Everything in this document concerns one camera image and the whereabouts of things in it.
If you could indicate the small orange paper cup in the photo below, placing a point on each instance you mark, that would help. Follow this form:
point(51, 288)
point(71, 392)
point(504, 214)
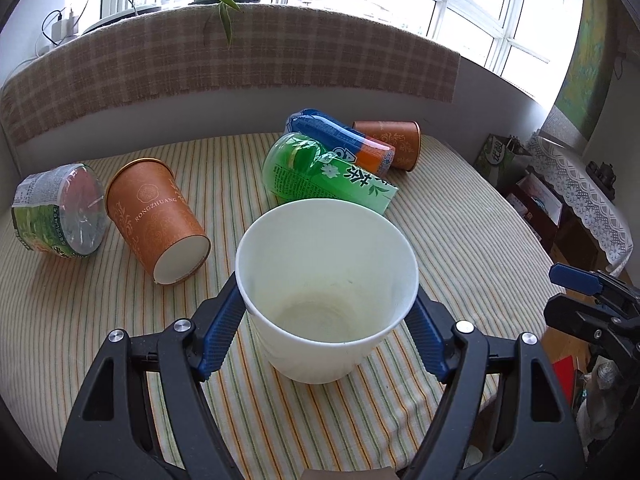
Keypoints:
point(402, 142)

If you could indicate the lace-covered side table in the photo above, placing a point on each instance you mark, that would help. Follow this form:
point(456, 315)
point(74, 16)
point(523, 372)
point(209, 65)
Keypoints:
point(575, 195)

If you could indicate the white flat device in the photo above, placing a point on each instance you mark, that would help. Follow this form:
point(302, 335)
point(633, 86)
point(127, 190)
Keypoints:
point(120, 17)

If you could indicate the white paper cup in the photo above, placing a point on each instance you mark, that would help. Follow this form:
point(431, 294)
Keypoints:
point(300, 355)

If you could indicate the green wall painting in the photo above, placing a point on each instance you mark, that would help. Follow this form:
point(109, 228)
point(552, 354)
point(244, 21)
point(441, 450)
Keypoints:
point(587, 60)

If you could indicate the red box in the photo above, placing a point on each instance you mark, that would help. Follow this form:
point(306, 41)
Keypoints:
point(564, 377)

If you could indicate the dark wooden cabinet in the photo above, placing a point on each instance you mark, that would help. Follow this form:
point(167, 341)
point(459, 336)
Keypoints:
point(565, 232)

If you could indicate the large orange paper cup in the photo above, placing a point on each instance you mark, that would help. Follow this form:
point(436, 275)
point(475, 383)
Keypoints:
point(150, 210)

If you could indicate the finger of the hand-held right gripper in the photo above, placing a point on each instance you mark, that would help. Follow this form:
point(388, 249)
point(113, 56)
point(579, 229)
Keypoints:
point(580, 320)
point(575, 277)

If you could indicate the small dark teapot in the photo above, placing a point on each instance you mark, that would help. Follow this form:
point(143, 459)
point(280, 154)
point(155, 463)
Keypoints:
point(601, 172)

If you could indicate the clear bottle with green label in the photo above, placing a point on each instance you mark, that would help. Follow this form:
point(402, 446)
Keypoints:
point(55, 210)

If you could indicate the brown plaid cloth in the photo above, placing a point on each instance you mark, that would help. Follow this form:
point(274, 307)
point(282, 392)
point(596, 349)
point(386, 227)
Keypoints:
point(250, 70)

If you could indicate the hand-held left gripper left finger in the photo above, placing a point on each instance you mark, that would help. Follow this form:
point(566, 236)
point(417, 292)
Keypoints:
point(220, 332)

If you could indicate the blue and orange bottle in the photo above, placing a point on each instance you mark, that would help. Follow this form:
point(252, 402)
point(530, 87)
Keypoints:
point(330, 132)

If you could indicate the white wall charger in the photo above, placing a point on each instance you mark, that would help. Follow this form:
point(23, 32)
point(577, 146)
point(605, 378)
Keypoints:
point(67, 25)

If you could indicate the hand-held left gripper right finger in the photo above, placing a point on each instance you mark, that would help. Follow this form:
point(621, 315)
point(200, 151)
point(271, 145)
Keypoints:
point(429, 342)

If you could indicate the green tea bottle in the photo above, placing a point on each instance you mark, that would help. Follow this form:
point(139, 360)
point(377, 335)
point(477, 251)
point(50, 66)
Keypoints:
point(295, 170)

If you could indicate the green shopping bag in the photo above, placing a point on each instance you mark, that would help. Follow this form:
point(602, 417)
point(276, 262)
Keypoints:
point(502, 157)

